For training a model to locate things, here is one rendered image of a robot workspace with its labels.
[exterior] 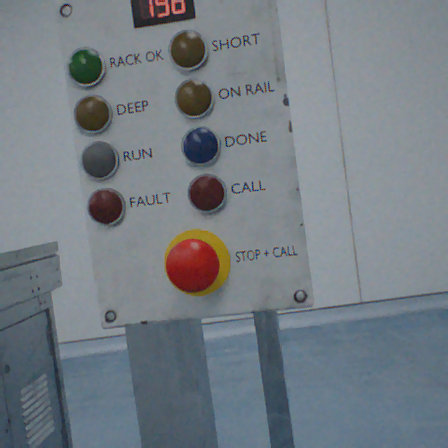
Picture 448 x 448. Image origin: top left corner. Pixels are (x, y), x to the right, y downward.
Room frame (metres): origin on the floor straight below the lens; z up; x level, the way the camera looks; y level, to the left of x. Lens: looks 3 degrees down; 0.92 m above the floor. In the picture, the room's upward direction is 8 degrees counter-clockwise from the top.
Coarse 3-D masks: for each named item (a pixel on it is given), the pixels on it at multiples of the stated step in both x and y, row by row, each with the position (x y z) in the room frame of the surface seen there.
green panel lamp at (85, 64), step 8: (72, 56) 0.49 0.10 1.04; (80, 56) 0.49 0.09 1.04; (88, 56) 0.49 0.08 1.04; (96, 56) 0.49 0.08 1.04; (72, 64) 0.49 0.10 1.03; (80, 64) 0.49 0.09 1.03; (88, 64) 0.49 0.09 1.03; (96, 64) 0.49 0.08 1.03; (72, 72) 0.49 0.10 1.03; (80, 72) 0.49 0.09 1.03; (88, 72) 0.49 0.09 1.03; (96, 72) 0.49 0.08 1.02; (80, 80) 0.49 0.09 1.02; (88, 80) 0.49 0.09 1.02
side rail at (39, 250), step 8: (24, 248) 1.79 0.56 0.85; (32, 248) 1.84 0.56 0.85; (40, 248) 1.89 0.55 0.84; (48, 248) 1.95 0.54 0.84; (56, 248) 2.01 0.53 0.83; (0, 256) 1.65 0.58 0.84; (8, 256) 1.69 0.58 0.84; (16, 256) 1.74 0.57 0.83; (24, 256) 1.78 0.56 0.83; (32, 256) 1.83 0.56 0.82; (0, 264) 1.64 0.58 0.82
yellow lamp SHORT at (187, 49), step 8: (184, 32) 0.48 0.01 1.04; (192, 32) 0.48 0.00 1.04; (176, 40) 0.48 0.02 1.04; (184, 40) 0.48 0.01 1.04; (192, 40) 0.48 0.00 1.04; (200, 40) 0.48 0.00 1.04; (176, 48) 0.48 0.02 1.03; (184, 48) 0.48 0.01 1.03; (192, 48) 0.48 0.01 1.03; (200, 48) 0.48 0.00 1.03; (176, 56) 0.48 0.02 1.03; (184, 56) 0.48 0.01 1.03; (192, 56) 0.48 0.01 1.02; (200, 56) 0.48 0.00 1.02; (184, 64) 0.48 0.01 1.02; (192, 64) 0.48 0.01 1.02
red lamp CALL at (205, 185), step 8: (200, 176) 0.48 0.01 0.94; (208, 176) 0.48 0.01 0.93; (192, 184) 0.48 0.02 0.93; (200, 184) 0.48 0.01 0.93; (208, 184) 0.48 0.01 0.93; (216, 184) 0.48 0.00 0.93; (192, 192) 0.48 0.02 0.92; (200, 192) 0.48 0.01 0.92; (208, 192) 0.48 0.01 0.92; (216, 192) 0.48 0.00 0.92; (192, 200) 0.48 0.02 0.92; (200, 200) 0.48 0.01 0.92; (208, 200) 0.48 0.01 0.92; (216, 200) 0.48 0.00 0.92; (200, 208) 0.48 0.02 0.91; (208, 208) 0.48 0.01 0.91
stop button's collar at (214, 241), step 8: (184, 232) 0.49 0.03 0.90; (192, 232) 0.49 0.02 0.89; (200, 232) 0.48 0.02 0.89; (208, 232) 0.48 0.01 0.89; (176, 240) 0.49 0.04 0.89; (208, 240) 0.48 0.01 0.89; (216, 240) 0.48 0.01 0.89; (168, 248) 0.49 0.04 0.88; (216, 248) 0.48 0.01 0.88; (224, 248) 0.48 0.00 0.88; (288, 248) 0.48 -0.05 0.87; (224, 256) 0.48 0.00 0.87; (256, 256) 0.48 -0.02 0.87; (224, 264) 0.48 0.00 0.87; (224, 272) 0.48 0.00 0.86; (216, 280) 0.48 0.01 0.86; (224, 280) 0.48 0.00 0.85; (176, 288) 0.49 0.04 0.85; (208, 288) 0.48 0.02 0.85; (216, 288) 0.48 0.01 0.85; (200, 296) 0.49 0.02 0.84
